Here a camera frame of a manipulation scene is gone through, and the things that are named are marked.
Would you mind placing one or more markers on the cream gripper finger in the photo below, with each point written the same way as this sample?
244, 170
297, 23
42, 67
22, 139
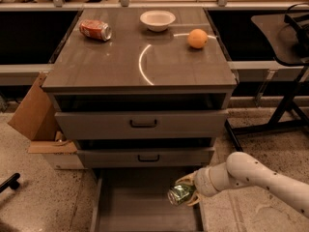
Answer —
194, 199
187, 179

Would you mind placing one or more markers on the grey drawer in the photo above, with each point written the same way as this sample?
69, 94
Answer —
112, 158
135, 200
141, 124

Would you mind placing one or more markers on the green soda can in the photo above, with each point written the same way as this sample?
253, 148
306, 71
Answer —
180, 193

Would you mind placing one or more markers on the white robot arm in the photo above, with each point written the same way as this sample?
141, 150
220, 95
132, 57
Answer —
240, 170

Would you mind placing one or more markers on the black rolling stand table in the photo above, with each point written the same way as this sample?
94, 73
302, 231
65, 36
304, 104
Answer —
288, 35

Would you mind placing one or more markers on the bottom grey drawer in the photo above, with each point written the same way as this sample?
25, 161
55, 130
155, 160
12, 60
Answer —
135, 200

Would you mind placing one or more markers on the top grey drawer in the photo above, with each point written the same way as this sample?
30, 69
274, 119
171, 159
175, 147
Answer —
141, 124

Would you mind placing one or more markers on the white bowl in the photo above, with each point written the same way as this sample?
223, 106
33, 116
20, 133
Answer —
157, 21

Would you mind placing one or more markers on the black chair leg caster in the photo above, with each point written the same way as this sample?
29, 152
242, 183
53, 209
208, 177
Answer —
11, 183

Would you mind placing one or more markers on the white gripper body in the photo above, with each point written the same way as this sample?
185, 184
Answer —
203, 182

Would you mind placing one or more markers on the orange fruit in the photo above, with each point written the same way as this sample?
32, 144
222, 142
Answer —
197, 38

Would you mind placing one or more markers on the red soda can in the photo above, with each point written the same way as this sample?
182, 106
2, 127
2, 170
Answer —
95, 29

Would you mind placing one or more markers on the grey drawer cabinet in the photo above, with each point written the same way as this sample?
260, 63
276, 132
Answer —
139, 70

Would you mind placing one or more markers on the brown cardboard box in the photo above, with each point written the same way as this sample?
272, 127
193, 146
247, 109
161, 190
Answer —
34, 119

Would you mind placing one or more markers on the middle grey drawer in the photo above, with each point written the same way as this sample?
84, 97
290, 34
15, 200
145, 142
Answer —
112, 158

